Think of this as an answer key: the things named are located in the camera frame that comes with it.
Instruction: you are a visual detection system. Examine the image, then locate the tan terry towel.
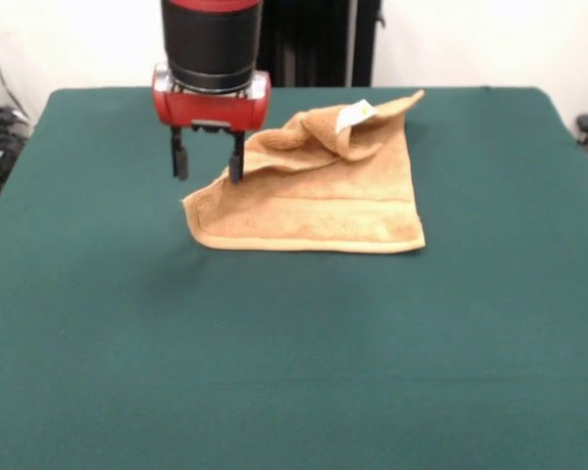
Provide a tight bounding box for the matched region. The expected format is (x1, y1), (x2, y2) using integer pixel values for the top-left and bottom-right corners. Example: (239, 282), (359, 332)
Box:
(179, 88), (427, 255)

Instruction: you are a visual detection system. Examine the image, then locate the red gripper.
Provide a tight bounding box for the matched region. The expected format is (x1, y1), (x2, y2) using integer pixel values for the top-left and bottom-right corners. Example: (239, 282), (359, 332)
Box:
(151, 63), (273, 186)

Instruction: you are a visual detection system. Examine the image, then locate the dark green table cloth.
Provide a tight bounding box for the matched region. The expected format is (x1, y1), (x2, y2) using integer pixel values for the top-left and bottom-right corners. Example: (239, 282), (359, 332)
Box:
(0, 86), (588, 470)

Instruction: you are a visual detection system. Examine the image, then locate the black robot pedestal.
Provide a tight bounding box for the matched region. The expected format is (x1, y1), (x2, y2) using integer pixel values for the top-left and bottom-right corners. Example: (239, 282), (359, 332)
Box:
(257, 0), (386, 89)

